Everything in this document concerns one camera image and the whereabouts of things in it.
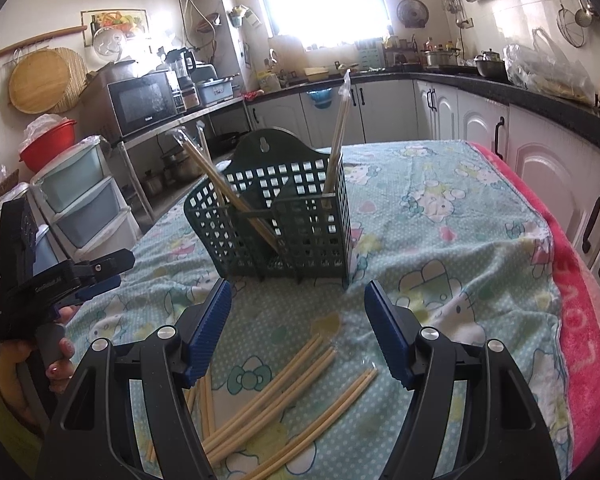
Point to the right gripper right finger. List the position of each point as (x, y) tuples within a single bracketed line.
[(503, 435)]

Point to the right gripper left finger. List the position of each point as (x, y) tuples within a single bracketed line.
[(92, 436)]

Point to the dark green utensil basket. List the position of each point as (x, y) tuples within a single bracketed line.
[(282, 179)]

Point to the plastic drawer cabinet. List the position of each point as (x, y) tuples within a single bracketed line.
[(78, 209)]

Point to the pink towel blanket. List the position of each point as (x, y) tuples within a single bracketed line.
[(579, 335)]

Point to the red plastic basin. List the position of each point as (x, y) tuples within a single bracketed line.
[(37, 154)]

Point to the metal shelf rack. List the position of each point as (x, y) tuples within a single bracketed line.
[(152, 209)]

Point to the stainless steel pot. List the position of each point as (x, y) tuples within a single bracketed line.
[(179, 167)]

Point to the round bamboo tray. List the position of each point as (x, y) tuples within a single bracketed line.
[(47, 81)]

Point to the black microwave oven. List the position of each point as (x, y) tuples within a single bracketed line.
[(120, 108)]

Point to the black blender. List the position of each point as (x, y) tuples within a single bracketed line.
[(182, 62)]

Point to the blue hanging basket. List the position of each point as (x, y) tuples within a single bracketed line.
[(321, 99)]

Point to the plastic bag of food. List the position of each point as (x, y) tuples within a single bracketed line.
[(544, 68)]

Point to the hanging strainer ladle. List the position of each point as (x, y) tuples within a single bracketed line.
[(568, 27)]

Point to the hanging steel ladle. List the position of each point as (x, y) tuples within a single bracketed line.
[(584, 17)]

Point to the wall fan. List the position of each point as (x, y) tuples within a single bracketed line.
[(412, 13)]

